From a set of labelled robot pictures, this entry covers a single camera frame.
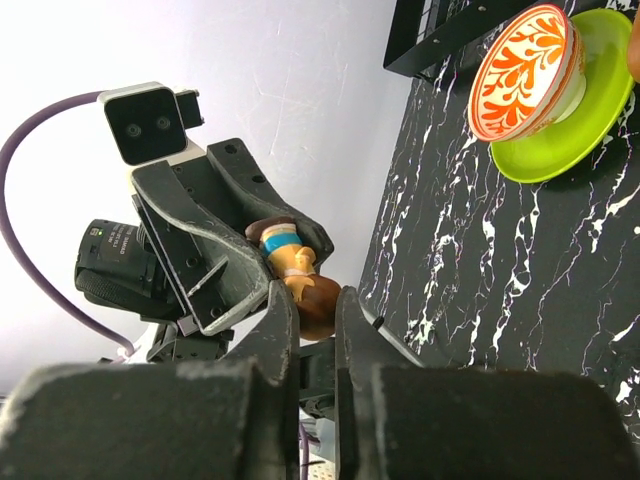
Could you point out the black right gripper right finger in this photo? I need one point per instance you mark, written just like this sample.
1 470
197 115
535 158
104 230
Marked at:
397 420

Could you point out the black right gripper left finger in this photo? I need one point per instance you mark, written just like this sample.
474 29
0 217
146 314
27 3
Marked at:
233 418

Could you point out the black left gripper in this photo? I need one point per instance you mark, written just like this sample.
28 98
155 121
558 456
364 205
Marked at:
194 214

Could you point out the black drain tray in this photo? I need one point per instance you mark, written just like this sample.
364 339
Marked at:
425 33

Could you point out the orange patterned white bowl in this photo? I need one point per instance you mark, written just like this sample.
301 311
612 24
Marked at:
533 76

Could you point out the lime green plate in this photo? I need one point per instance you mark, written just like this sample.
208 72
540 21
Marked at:
559 147

